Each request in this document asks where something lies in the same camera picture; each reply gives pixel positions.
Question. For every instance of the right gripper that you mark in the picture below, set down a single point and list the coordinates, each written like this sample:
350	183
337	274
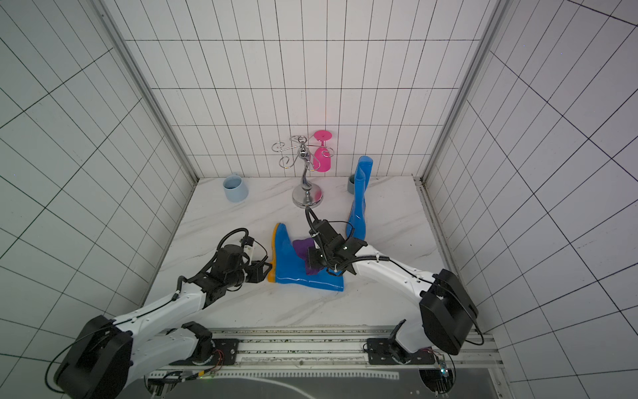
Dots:
323	239

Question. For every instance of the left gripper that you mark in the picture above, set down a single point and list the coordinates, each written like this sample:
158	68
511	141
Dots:
257	271

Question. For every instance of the purple cloth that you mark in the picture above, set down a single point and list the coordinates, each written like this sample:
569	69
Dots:
306	254

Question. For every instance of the blue rubber boot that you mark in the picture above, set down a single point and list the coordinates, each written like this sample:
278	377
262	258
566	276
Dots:
356	225
288	268

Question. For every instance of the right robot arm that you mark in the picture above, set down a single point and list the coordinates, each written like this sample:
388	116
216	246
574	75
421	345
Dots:
447	313

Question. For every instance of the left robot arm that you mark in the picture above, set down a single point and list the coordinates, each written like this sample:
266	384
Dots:
110	354

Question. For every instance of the chrome glass holder stand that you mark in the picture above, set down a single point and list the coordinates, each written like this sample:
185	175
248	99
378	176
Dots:
306	194

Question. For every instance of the grey-green mug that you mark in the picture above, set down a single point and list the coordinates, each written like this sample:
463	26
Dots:
351	184

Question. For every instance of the light blue mug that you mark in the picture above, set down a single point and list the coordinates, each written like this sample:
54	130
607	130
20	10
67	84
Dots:
235	189

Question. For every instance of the pink wine glass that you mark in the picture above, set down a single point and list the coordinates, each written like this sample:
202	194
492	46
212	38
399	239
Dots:
322	156

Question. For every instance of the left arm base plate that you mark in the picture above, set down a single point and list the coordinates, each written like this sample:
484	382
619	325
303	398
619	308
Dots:
223	353

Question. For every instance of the aluminium mounting rail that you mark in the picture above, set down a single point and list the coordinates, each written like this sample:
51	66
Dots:
337	348

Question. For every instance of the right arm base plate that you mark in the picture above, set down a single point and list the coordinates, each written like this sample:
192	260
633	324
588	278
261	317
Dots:
394	351

